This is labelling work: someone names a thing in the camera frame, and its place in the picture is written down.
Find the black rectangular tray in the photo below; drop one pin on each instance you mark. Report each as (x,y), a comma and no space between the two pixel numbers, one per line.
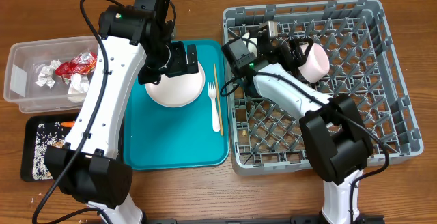
(29,140)

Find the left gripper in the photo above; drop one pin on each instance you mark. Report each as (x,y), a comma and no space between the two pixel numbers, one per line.
(181,65)

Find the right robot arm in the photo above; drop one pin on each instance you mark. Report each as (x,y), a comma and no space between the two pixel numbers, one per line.
(336,141)

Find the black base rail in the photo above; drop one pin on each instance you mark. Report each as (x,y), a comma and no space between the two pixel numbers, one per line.
(308,219)

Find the large pink plate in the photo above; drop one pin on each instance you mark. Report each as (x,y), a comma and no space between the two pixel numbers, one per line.
(177,91)

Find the red snack wrapper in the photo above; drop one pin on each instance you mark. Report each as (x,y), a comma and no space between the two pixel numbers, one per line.
(82,64)

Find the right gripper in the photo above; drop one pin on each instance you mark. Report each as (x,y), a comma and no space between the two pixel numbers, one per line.
(290,62)

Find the orange carrot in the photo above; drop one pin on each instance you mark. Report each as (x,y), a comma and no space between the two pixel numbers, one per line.
(68,124)

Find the grey plastic dish rack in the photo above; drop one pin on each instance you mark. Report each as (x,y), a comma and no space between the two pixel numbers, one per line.
(363,64)

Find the white plastic fork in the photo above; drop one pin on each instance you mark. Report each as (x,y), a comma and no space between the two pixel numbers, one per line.
(215,116)

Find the peanut and rice scraps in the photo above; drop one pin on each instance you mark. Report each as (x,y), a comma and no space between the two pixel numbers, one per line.
(47,134)

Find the cream bowl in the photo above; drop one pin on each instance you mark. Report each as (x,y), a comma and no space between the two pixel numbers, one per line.
(251,43)

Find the teal plastic serving tray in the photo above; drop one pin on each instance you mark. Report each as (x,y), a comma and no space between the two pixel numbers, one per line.
(159,137)

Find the wooden chopstick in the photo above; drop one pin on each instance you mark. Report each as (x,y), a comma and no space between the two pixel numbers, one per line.
(218,100)

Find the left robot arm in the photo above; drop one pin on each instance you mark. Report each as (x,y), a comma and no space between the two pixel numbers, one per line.
(88,166)

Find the clear plastic waste bin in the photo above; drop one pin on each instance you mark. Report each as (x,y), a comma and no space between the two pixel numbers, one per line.
(30,51)

